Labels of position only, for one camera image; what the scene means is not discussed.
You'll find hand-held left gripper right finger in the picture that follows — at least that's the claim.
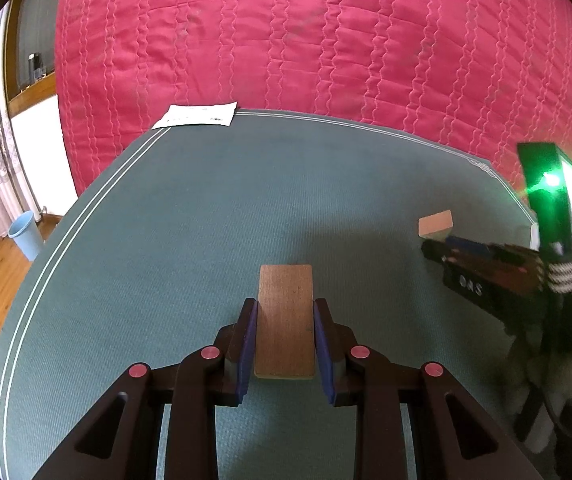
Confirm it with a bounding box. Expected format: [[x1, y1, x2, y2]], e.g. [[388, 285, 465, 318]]
[[314, 298, 542, 480]]

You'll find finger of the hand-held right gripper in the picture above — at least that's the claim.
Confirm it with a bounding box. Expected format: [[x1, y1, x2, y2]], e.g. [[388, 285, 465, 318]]
[[422, 236, 540, 266]]

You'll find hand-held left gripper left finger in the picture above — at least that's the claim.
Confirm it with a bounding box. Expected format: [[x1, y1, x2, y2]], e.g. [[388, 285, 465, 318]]
[[33, 298, 259, 480]]

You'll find plain wooden wedge block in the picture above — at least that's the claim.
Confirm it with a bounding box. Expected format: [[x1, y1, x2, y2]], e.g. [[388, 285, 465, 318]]
[[417, 209, 454, 239]]

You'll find brown rectangular wooden block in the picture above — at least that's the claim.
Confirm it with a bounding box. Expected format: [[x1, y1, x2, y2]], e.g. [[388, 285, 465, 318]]
[[254, 264, 315, 380]]

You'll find green mat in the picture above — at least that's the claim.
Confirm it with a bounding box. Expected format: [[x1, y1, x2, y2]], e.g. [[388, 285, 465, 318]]
[[0, 108, 567, 480]]

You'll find white paper sheet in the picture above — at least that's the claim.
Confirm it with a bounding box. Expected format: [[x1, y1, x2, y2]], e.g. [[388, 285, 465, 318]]
[[152, 101, 238, 130]]

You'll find light blue bin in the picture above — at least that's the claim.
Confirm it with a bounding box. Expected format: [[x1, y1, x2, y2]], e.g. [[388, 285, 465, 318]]
[[7, 211, 44, 262]]

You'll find red quilted blanket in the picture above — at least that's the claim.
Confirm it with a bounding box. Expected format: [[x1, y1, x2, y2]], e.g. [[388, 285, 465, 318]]
[[55, 0, 572, 198]]

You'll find dark bottle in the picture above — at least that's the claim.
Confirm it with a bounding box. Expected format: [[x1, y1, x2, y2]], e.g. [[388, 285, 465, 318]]
[[27, 52, 48, 83]]

